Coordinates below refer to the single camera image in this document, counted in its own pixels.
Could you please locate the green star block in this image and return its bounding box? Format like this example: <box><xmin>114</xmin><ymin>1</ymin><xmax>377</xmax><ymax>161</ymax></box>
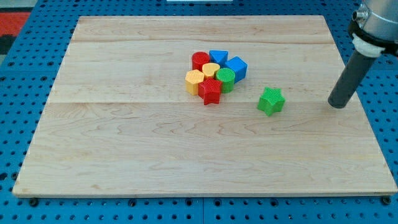
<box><xmin>257</xmin><ymin>87</ymin><xmax>285</xmax><ymax>116</ymax></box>

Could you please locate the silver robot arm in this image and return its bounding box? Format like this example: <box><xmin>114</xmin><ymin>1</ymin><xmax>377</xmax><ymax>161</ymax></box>
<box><xmin>348</xmin><ymin>0</ymin><xmax>397</xmax><ymax>58</ymax></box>

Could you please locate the red star block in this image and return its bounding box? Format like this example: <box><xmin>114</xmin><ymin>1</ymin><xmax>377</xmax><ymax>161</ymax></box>
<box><xmin>198</xmin><ymin>78</ymin><xmax>222</xmax><ymax>105</ymax></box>

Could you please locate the yellow hexagon block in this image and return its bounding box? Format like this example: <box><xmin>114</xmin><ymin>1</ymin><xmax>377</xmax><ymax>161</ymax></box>
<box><xmin>185</xmin><ymin>70</ymin><xmax>205</xmax><ymax>95</ymax></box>

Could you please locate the yellow heart block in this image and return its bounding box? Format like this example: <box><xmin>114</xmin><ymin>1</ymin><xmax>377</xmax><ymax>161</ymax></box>
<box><xmin>202</xmin><ymin>62</ymin><xmax>221</xmax><ymax>80</ymax></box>

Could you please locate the green cylinder block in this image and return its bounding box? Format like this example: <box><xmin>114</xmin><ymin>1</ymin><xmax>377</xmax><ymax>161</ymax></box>
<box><xmin>216</xmin><ymin>68</ymin><xmax>236</xmax><ymax>93</ymax></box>

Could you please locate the red cylinder block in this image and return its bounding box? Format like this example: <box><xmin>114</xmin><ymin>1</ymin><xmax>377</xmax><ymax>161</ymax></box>
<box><xmin>191</xmin><ymin>52</ymin><xmax>210</xmax><ymax>71</ymax></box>

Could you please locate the blue triangle block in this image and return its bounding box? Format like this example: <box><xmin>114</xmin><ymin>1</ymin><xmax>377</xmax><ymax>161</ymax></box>
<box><xmin>209</xmin><ymin>50</ymin><xmax>228</xmax><ymax>67</ymax></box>

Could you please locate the blue cube block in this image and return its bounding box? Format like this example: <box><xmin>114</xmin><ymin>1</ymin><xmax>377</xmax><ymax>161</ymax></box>
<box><xmin>225</xmin><ymin>56</ymin><xmax>248</xmax><ymax>83</ymax></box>

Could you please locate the light wooden board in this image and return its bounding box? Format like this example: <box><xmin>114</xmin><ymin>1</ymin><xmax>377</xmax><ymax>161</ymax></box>
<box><xmin>12</xmin><ymin>16</ymin><xmax>397</xmax><ymax>198</ymax></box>

